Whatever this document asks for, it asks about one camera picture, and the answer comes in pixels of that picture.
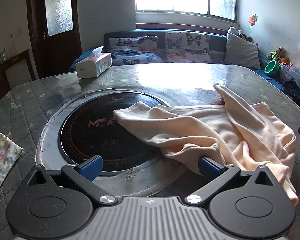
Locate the black and white plush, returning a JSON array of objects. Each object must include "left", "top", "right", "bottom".
[{"left": 237, "top": 29, "right": 254, "bottom": 42}]

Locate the dark wooden door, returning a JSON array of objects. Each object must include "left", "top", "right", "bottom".
[{"left": 27, "top": 0, "right": 83, "bottom": 79}]

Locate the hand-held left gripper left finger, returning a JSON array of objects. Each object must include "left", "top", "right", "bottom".
[{"left": 27, "top": 155, "right": 117, "bottom": 207}]

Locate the floral patterned cloth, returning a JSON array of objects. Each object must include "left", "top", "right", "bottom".
[{"left": 0, "top": 133, "right": 24, "bottom": 205}]

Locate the butterfly print cushion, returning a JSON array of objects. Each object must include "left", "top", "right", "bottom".
[
  {"left": 107, "top": 35, "right": 163, "bottom": 66},
  {"left": 164, "top": 31, "right": 213, "bottom": 64}
]

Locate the round black induction cooktop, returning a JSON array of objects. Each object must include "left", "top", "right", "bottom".
[{"left": 35, "top": 90, "right": 188, "bottom": 197}]

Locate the dark blue clothing pile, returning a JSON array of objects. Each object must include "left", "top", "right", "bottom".
[{"left": 281, "top": 79, "right": 300, "bottom": 108}]

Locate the white tissue box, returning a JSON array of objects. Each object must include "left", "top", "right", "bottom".
[{"left": 75, "top": 46, "right": 112, "bottom": 78}]

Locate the green plastic bowl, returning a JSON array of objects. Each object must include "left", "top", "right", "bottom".
[{"left": 264, "top": 60, "right": 282, "bottom": 76}]

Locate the colourful pinwheel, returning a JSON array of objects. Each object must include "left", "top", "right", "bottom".
[{"left": 247, "top": 12, "right": 259, "bottom": 40}]

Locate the blue sofa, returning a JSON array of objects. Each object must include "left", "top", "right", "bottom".
[{"left": 69, "top": 29, "right": 300, "bottom": 110}]

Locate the grey pillow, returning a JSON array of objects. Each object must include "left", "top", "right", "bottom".
[{"left": 224, "top": 27, "right": 262, "bottom": 70}]

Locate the clear plastic container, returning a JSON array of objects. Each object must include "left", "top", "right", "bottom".
[{"left": 279, "top": 63, "right": 300, "bottom": 87}]

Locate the chair with pale backrest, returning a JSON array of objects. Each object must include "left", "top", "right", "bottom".
[{"left": 4, "top": 56, "right": 33, "bottom": 90}]

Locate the peach long-sleeved garment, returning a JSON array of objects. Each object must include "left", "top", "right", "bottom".
[{"left": 113, "top": 82, "right": 299, "bottom": 207}]

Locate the stuffed toy animal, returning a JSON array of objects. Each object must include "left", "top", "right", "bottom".
[{"left": 268, "top": 46, "right": 287, "bottom": 63}]

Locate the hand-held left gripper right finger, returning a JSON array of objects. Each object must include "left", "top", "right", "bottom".
[{"left": 184, "top": 156, "right": 275, "bottom": 207}]

